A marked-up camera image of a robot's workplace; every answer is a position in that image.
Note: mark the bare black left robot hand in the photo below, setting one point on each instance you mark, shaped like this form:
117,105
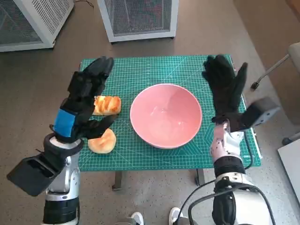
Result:
82,93

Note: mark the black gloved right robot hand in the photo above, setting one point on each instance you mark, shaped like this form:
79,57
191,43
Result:
225,89

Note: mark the long braided toy bread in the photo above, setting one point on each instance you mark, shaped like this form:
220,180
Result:
109,105

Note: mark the round toy bread bun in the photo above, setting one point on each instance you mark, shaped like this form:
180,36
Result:
103,143

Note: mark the pink bowl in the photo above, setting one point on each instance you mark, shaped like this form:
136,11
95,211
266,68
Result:
164,117

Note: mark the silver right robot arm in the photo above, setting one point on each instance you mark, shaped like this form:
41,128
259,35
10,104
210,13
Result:
225,145

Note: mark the green cutting mat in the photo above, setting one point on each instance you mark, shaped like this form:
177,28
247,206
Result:
140,70

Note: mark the wide white mesh cabinet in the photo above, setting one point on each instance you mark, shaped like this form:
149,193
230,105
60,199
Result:
35,21

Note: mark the grey table leg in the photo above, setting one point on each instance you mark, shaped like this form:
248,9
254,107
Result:
199,177
118,180

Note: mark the narrow white mesh cabinet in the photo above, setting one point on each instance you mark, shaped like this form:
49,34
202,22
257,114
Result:
140,16

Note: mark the white flat panel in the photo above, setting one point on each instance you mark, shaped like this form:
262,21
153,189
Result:
290,161

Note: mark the white right foot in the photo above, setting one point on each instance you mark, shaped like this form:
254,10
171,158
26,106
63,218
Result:
175,214

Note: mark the white foot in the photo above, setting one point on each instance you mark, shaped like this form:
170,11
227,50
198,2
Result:
137,218
175,214

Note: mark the white left foot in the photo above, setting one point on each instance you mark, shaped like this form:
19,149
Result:
137,218

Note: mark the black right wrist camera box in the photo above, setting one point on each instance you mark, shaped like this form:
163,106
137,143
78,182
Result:
262,112

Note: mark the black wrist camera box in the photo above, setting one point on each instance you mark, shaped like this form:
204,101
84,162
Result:
30,175
262,112

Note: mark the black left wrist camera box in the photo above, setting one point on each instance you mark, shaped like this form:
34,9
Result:
30,175

